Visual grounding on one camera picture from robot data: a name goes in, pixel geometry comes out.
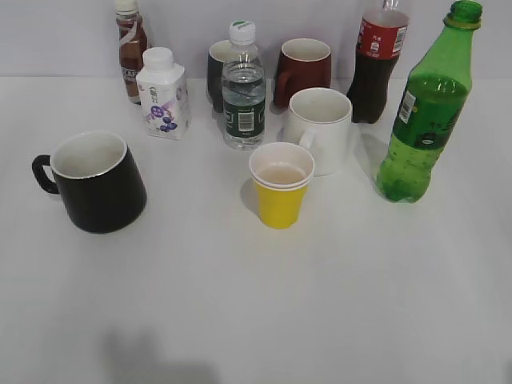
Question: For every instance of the water bottle green label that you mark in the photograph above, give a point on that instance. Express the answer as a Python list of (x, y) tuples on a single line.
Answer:
[(243, 89)]

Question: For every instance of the large black mug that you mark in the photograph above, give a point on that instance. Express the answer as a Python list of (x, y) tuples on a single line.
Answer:
[(96, 177)]

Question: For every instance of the white blueberry yogurt carton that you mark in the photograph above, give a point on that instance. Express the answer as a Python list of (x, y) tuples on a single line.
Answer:
[(163, 94)]

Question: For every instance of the brown coffee drink bottle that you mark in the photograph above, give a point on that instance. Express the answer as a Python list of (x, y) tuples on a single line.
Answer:
[(133, 41)]

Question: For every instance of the cola bottle red label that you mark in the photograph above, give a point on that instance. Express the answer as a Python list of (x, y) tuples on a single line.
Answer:
[(380, 40)]

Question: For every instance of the dark navy mug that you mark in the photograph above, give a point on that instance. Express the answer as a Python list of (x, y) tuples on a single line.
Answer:
[(217, 56)]

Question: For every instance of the yellow paper cup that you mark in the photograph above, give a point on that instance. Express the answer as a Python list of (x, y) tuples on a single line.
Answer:
[(281, 173)]

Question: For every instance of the dark red mug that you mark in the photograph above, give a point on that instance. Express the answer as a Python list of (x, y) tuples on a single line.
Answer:
[(303, 63)]

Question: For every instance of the white ceramic mug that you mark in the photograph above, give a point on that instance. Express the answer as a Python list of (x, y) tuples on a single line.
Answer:
[(318, 119)]

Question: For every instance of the green soda bottle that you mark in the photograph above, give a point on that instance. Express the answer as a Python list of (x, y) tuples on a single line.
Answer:
[(432, 101)]

